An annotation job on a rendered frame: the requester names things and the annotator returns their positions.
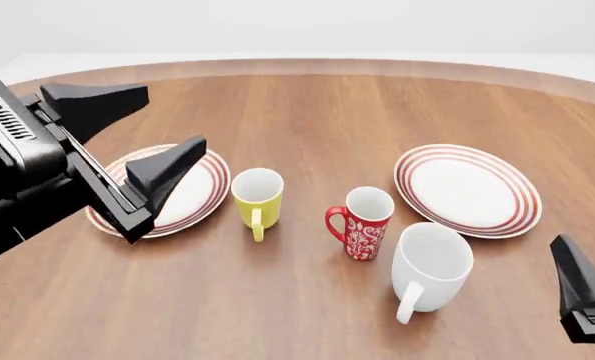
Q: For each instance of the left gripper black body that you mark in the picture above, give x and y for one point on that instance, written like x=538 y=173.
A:
x=102 y=187

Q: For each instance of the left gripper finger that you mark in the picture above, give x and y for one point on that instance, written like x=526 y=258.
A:
x=92 y=107
x=162 y=172

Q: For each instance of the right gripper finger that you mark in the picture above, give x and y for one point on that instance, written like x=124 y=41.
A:
x=579 y=277

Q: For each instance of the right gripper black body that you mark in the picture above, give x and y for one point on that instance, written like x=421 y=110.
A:
x=589 y=324

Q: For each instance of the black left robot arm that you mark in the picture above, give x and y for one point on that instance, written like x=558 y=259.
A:
x=12 y=165

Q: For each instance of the white plate with red rings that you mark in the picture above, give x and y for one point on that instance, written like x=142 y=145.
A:
x=464 y=187
x=192 y=195

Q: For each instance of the yellow mug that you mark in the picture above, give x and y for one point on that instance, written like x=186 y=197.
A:
x=257 y=210

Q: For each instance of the white mug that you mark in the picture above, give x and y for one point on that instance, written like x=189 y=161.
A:
x=429 y=277

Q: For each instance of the red patterned mug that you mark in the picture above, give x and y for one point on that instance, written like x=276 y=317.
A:
x=367 y=236

